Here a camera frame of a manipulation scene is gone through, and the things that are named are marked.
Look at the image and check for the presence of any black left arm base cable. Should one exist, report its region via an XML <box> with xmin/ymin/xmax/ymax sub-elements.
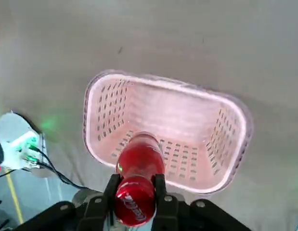
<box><xmin>28</xmin><ymin>145</ymin><xmax>91</xmax><ymax>191</ymax></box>

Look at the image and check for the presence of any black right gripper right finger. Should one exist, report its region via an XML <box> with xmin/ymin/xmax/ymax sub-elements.
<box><xmin>150</xmin><ymin>173</ymin><xmax>252</xmax><ymax>231</ymax></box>

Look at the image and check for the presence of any pink plastic basket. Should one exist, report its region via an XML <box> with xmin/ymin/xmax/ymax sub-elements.
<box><xmin>83</xmin><ymin>69</ymin><xmax>254</xmax><ymax>195</ymax></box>

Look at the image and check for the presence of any red Coca-Cola bottle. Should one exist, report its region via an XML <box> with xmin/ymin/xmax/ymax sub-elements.
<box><xmin>114</xmin><ymin>131</ymin><xmax>167</xmax><ymax>227</ymax></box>

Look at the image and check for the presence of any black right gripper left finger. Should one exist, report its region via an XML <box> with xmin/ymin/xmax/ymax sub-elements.
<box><xmin>15</xmin><ymin>173</ymin><xmax>122</xmax><ymax>231</ymax></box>

